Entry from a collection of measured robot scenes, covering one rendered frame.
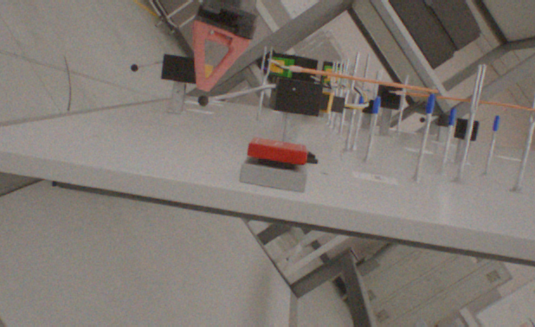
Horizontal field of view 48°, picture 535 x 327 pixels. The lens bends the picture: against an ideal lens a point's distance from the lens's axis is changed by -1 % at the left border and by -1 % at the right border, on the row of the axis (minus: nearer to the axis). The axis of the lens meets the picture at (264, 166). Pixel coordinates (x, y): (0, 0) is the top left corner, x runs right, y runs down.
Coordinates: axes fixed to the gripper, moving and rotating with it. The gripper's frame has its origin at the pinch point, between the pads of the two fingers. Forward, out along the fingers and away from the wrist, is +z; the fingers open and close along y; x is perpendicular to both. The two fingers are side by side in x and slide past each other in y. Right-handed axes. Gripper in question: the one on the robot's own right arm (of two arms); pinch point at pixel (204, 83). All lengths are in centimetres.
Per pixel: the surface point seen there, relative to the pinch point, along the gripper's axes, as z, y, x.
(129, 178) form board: 8.7, -25.6, 5.7
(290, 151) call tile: 2.8, -25.1, -6.2
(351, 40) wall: -108, 726, -238
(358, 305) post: 34, 40, -49
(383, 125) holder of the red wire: -3, 48, -43
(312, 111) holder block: -1.0, -2.0, -13.3
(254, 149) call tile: 3.5, -24.4, -3.4
